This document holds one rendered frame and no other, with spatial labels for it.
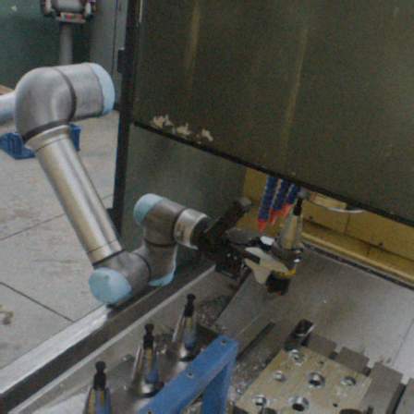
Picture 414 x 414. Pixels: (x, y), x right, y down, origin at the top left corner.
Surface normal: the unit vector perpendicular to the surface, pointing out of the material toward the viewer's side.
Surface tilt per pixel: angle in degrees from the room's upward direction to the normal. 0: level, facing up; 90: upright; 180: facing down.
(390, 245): 90
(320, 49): 90
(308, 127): 90
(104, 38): 90
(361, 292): 24
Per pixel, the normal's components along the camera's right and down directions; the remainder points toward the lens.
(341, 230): -0.46, 0.38
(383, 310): -0.02, -0.66
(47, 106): 0.58, -0.18
